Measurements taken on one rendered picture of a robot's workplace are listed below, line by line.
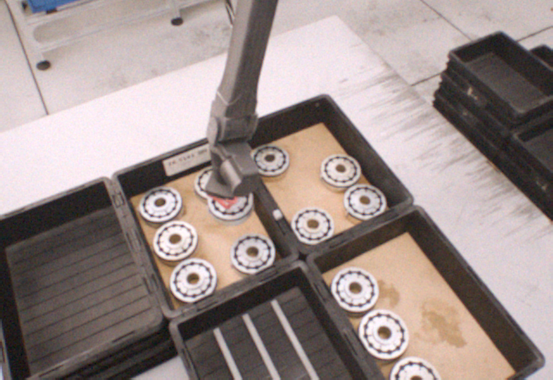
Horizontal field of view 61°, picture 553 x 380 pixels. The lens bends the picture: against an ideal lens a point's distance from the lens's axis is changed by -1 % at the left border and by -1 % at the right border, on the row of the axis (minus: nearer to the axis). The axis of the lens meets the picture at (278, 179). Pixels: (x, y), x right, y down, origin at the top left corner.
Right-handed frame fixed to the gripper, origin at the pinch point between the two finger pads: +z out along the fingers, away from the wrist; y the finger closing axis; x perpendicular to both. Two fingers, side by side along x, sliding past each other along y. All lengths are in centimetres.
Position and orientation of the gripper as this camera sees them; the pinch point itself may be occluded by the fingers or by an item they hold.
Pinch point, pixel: (230, 197)
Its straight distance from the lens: 107.6
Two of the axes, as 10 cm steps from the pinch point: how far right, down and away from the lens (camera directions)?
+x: -9.5, -2.6, 1.6
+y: 3.1, -7.9, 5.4
